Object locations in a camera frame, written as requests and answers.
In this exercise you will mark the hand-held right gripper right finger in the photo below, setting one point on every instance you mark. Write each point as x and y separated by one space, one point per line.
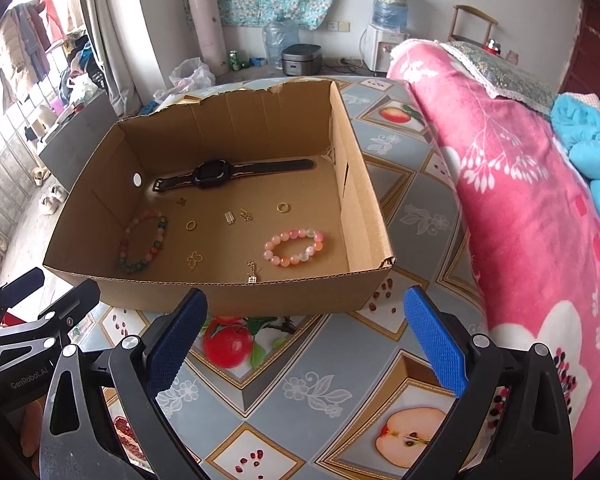
435 340

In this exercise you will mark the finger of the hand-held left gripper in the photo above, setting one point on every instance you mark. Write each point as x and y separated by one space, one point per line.
75 305
15 292

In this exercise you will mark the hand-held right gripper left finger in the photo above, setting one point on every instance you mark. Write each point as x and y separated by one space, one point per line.
180 345

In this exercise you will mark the brown cardboard box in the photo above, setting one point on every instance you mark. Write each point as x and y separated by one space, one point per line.
220 290

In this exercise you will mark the gold butterfly pendant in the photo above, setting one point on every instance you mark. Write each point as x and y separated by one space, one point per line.
192 261

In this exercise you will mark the silver rhinestone charm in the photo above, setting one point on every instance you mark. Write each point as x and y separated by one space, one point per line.
229 218

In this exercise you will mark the small gold charm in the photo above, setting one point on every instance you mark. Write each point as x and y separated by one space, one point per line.
245 215

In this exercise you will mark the black wrist watch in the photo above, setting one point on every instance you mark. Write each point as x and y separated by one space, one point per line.
210 174

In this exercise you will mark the person's left hand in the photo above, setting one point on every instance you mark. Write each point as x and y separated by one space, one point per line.
31 427

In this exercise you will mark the white shoes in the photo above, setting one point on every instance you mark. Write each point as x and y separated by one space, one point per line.
50 195

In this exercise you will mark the fruit print tablecloth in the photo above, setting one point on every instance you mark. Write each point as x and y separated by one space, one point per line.
330 360

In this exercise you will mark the pink floral blanket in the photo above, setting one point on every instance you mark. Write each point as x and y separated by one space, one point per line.
520 210

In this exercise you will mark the grey cabinet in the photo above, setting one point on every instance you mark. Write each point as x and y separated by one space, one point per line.
75 140

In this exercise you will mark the pile of clothes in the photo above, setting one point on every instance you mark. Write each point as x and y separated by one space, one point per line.
82 65

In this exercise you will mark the hanging clothes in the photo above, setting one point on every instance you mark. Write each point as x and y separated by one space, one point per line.
25 45

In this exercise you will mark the blue quilt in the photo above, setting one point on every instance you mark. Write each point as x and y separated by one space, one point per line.
590 135

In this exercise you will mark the white plastic bag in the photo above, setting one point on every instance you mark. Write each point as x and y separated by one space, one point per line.
192 75

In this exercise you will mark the lace pillow cover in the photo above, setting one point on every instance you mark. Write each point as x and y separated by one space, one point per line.
505 75

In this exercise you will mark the white curtain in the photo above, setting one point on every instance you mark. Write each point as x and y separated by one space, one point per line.
115 20

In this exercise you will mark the green can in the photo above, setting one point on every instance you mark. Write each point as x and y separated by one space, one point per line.
233 60

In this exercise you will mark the white water dispenser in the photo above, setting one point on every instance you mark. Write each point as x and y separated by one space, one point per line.
380 50

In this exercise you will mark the pink paper roll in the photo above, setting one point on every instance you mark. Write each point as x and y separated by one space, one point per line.
207 30

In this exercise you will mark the grey rice cooker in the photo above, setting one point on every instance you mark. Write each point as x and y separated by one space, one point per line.
301 60

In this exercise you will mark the empty clear water jug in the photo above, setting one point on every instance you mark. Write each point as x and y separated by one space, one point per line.
280 40

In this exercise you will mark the wooden chair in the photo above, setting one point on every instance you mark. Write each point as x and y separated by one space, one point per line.
472 15

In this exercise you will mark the brown wooden wardrobe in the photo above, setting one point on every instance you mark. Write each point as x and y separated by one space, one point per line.
597 45

